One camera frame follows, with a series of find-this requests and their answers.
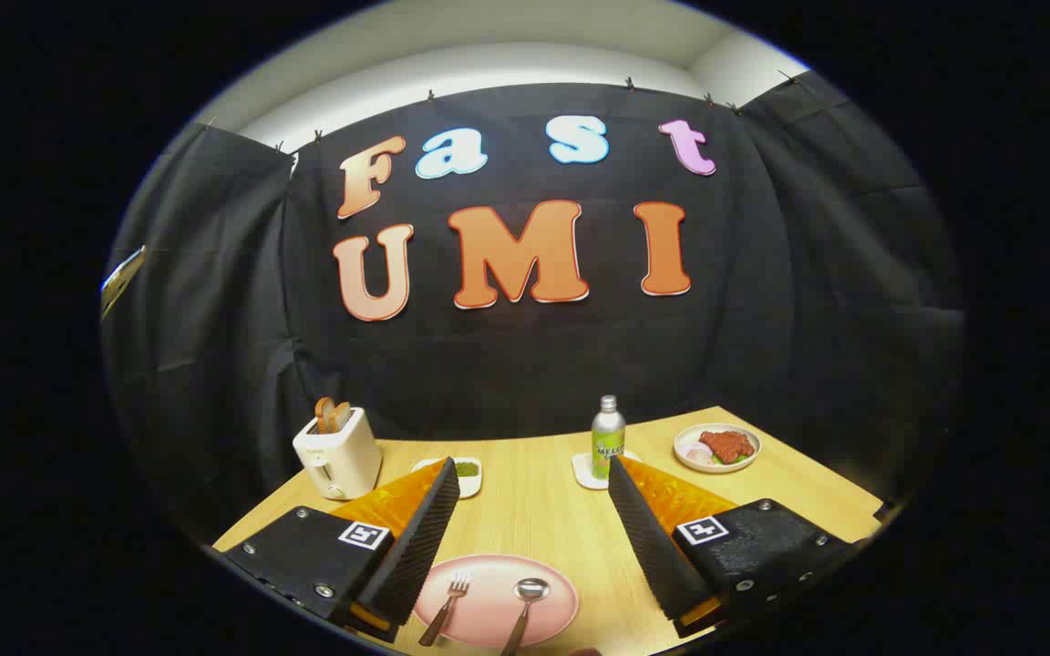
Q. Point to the pink plate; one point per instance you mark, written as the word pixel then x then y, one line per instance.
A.
pixel 488 606

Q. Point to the black backdrop cloth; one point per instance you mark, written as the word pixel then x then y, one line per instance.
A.
pixel 534 364

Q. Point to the green soda bottle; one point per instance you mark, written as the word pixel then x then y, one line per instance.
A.
pixel 607 437

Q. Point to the red-brown meat piece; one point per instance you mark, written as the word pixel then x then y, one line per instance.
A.
pixel 727 445

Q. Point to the white square coaster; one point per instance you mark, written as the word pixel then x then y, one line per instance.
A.
pixel 584 471

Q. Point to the white toaster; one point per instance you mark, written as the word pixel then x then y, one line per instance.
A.
pixel 343 456

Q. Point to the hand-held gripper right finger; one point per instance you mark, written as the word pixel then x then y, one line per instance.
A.
pixel 653 547

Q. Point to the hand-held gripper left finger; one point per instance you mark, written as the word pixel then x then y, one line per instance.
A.
pixel 416 556

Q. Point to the green lettuce leaf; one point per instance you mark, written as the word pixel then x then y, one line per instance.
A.
pixel 724 459

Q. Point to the white oval plate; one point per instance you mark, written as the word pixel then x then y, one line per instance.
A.
pixel 684 462

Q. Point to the pale purple ham slice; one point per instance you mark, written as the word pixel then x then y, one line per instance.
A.
pixel 698 453

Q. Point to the brown toast slice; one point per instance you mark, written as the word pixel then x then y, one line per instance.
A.
pixel 341 416
pixel 323 415

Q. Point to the green mung beans pile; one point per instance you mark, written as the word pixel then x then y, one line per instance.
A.
pixel 466 468

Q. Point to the white divided dish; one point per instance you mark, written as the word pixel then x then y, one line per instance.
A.
pixel 472 485

